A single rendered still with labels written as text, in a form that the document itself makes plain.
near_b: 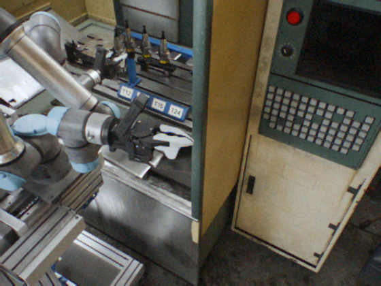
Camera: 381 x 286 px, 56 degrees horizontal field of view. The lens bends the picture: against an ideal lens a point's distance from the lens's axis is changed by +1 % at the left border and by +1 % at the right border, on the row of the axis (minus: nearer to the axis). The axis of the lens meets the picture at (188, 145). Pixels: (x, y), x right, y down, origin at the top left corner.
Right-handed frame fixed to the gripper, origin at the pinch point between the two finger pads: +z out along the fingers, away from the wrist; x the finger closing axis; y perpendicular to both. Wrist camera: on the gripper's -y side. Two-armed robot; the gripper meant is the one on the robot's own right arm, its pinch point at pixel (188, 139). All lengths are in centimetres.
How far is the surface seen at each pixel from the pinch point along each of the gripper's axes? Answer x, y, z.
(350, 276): -86, 148, 87
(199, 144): -32.4, 26.4, -4.1
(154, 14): -167, 29, -68
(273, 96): -70, 24, 18
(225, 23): -38.3, -14.3, 0.0
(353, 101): -60, 15, 46
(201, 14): -26.2, -19.8, -4.6
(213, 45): -32.4, -9.8, -1.7
